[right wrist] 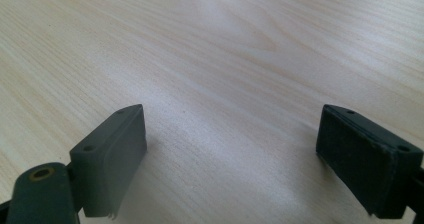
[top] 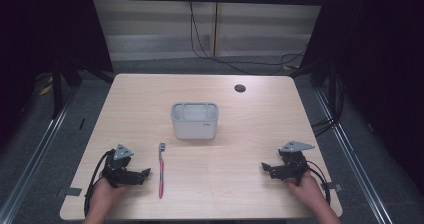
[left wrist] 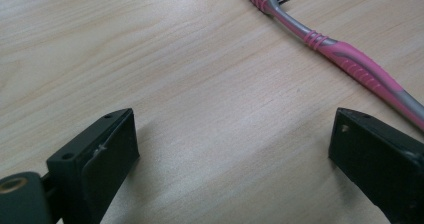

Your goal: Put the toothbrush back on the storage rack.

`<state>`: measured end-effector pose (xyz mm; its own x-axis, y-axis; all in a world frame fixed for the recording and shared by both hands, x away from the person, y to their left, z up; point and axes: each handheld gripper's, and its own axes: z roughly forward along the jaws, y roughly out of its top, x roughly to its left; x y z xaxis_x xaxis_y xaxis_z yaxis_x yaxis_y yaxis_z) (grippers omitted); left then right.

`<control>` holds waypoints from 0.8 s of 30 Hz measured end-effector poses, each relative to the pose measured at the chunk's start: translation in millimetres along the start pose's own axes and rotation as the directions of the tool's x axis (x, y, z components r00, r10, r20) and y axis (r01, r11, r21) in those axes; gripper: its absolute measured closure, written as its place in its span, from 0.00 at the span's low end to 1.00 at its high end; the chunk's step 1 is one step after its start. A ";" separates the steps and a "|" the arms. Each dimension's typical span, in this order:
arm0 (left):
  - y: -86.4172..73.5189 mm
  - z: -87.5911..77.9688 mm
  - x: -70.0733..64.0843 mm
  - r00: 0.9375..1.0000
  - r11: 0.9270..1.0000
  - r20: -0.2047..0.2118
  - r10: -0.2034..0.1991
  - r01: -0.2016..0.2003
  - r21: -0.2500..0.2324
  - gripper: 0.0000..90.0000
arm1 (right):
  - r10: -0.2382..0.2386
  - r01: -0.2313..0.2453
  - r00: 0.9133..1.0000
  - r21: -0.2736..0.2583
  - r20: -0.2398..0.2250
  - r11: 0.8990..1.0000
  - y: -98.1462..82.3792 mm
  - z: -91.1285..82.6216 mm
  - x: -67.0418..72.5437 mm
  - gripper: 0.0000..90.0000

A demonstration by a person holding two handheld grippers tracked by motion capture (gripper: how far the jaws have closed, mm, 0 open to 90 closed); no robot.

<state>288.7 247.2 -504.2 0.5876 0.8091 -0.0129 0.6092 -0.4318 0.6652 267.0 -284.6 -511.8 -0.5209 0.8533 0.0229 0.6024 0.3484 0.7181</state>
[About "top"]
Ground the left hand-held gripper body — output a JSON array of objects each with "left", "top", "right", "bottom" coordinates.
[{"left": 101, "top": 143, "right": 142, "bottom": 188}]

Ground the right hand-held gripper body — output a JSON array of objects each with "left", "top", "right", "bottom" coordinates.
[{"left": 276, "top": 140, "right": 316, "bottom": 187}]

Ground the pink toothbrush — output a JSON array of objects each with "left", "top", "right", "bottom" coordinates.
[{"left": 158, "top": 142, "right": 167, "bottom": 200}]

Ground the grey toothbrush holder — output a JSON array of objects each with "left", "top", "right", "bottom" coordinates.
[{"left": 170, "top": 101, "right": 220, "bottom": 141}]

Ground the person's left hand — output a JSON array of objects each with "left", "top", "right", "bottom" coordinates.
[{"left": 90, "top": 175, "right": 132, "bottom": 216}]

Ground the person's right hand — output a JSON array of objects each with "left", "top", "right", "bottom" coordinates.
[{"left": 284, "top": 170, "right": 327, "bottom": 212}]

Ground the grey tape piece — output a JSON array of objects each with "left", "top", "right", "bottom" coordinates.
[
  {"left": 55, "top": 186, "right": 83, "bottom": 199},
  {"left": 320, "top": 181, "right": 344, "bottom": 193}
]

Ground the black metal stand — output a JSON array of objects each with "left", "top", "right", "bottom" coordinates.
[{"left": 49, "top": 57, "right": 84, "bottom": 120}]

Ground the yellow floor object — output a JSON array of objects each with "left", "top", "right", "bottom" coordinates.
[{"left": 37, "top": 76, "right": 55, "bottom": 97}]

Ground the black curtain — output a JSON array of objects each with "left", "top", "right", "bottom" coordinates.
[
  {"left": 0, "top": 0, "right": 115, "bottom": 152},
  {"left": 298, "top": 0, "right": 424, "bottom": 196}
]

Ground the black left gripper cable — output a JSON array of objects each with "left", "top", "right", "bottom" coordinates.
[{"left": 84, "top": 149, "right": 116, "bottom": 217}]

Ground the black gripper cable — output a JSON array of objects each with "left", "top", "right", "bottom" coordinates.
[
  {"left": 305, "top": 159, "right": 332, "bottom": 206},
  {"left": 84, "top": 149, "right": 116, "bottom": 217}
]

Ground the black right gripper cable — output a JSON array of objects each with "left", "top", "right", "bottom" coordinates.
[{"left": 305, "top": 159, "right": 332, "bottom": 206}]

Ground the black cable bundle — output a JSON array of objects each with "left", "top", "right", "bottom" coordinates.
[{"left": 310, "top": 73, "right": 346, "bottom": 138}]

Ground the metal floor rail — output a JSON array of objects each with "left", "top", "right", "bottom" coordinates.
[
  {"left": 313, "top": 87, "right": 397, "bottom": 224},
  {"left": 0, "top": 86, "right": 80, "bottom": 224}
]

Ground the long black wall cable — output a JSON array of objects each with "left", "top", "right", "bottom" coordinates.
[{"left": 188, "top": 0, "right": 308, "bottom": 77}]

